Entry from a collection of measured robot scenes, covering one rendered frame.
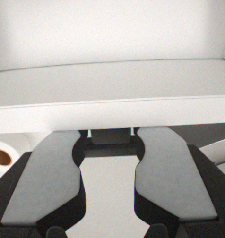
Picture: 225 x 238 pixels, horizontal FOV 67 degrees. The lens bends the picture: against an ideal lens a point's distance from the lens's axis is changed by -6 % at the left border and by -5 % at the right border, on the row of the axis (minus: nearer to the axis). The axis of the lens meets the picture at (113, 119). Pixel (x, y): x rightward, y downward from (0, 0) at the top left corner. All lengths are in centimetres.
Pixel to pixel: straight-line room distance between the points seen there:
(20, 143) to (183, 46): 27
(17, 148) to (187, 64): 27
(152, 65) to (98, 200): 164
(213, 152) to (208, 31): 25
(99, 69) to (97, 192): 154
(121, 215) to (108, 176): 57
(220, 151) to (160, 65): 27
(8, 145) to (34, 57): 16
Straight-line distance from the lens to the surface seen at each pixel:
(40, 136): 33
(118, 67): 16
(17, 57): 20
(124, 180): 154
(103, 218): 201
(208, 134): 55
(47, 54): 19
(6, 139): 32
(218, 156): 40
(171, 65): 17
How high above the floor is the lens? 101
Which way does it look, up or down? 60 degrees down
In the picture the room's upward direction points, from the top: 179 degrees clockwise
